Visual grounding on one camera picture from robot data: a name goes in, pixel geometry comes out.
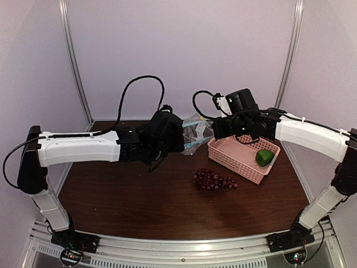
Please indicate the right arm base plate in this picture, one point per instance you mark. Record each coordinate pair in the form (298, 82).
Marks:
(289, 239)

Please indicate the dark red grape bunch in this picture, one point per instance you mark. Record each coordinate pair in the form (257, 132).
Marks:
(205, 179)

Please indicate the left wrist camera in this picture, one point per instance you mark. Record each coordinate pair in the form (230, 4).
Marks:
(166, 107)

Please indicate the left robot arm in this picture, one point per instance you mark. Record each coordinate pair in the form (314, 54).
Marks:
(150, 142)

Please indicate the clear zip top bag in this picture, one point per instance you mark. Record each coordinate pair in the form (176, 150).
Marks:
(196, 131)

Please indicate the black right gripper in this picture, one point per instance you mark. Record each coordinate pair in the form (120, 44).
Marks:
(220, 132)

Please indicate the green chayote squash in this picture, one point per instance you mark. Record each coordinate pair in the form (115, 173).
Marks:
(264, 157)

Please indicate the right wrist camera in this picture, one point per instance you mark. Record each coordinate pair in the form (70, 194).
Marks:
(222, 105)

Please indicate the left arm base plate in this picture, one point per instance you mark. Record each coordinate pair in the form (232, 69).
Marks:
(75, 241)

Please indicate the right aluminium frame post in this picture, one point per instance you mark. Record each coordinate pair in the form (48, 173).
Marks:
(292, 47)

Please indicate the aluminium frame post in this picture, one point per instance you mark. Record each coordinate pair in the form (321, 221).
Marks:
(292, 47)
(63, 8)

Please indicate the left aluminium frame post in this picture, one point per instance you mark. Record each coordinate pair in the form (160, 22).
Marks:
(63, 8)

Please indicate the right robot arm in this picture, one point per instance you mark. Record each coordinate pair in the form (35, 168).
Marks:
(240, 115)

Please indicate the front aluminium rail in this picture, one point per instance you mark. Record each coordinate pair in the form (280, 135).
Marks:
(248, 251)

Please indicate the pink perforated plastic basket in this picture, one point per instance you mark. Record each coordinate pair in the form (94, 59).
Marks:
(238, 155)

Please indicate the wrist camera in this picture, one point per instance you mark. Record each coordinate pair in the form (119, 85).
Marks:
(166, 107)
(222, 105)

